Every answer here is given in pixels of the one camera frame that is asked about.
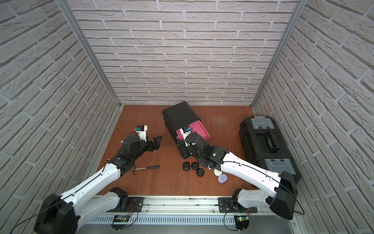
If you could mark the right controller board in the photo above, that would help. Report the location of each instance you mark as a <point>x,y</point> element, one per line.
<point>241,223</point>

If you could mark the purple earphone case lower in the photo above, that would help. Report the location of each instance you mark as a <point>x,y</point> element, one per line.
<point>222,178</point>

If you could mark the white earphone case lower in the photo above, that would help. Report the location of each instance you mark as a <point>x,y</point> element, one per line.
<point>217,172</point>

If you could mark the controller board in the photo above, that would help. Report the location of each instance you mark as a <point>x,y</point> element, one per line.
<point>120,222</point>
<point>241,223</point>

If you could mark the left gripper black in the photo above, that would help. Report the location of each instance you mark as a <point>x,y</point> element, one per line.
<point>150,145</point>

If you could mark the aluminium corner post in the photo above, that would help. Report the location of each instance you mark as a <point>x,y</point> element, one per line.
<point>68,14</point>
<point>300,6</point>

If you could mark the left aluminium corner post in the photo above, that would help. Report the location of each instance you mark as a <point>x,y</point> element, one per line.
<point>68,14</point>

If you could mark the black drawer cabinet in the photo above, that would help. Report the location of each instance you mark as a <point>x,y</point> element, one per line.
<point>177,116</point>

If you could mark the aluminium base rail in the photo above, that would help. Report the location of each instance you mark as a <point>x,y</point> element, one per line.
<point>169,210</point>

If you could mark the left controller board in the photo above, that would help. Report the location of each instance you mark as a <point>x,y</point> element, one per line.
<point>120,222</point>

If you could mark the black earphone case square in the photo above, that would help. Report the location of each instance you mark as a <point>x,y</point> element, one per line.
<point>186,166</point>

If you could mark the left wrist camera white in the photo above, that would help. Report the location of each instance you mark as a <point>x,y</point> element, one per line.
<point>141,131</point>

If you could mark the right aluminium corner post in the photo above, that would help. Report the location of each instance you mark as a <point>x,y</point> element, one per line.
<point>300,6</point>

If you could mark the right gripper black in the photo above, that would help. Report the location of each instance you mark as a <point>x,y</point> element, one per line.
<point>183,150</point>

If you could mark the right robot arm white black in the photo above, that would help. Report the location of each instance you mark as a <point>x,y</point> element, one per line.
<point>279,191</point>

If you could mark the pink drawer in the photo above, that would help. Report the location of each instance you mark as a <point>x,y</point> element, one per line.
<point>197,127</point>

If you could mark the black earphone case round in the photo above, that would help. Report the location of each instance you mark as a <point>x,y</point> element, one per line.
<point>195,166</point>

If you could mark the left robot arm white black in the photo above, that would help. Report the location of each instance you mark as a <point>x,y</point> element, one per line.
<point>68,212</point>

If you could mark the black toolbox grey latches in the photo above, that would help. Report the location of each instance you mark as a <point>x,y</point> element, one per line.
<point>264,146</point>

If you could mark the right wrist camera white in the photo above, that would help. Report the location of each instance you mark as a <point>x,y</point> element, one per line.
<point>184,132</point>

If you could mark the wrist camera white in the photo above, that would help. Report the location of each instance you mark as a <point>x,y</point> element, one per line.
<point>184,132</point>
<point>141,131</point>

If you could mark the hammer black handle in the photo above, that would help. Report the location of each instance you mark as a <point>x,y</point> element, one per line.
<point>144,168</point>

